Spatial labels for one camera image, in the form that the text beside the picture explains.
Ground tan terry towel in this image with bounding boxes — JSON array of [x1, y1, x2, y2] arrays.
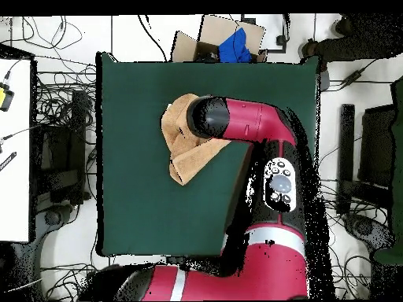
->
[[160, 93, 232, 186]]

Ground dark green table cloth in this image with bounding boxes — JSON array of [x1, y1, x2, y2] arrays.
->
[[95, 51, 320, 257]]

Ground blue cloth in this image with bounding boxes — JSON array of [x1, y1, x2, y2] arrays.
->
[[217, 27, 253, 64]]

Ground black chair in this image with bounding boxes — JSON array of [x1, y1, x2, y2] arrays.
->
[[32, 90, 92, 207], [336, 103, 394, 215]]

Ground open cardboard box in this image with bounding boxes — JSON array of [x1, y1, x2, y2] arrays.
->
[[171, 14, 269, 64]]

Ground black power adapter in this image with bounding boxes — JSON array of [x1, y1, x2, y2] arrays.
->
[[341, 69, 363, 87]]

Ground white desk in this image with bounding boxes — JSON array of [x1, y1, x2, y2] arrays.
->
[[0, 57, 32, 243]]

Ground black striped bar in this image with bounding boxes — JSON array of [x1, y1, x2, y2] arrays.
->
[[0, 151, 17, 172]]

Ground yellow and black device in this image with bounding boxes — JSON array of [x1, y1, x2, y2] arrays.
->
[[0, 82, 16, 112]]

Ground person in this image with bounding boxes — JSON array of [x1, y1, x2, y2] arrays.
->
[[298, 13, 403, 64]]

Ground black square frame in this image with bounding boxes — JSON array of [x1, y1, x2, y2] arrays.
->
[[240, 13, 290, 53]]

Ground tangled black cables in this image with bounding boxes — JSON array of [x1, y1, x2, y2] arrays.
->
[[32, 70, 97, 127], [40, 263, 95, 301], [319, 179, 390, 300]]

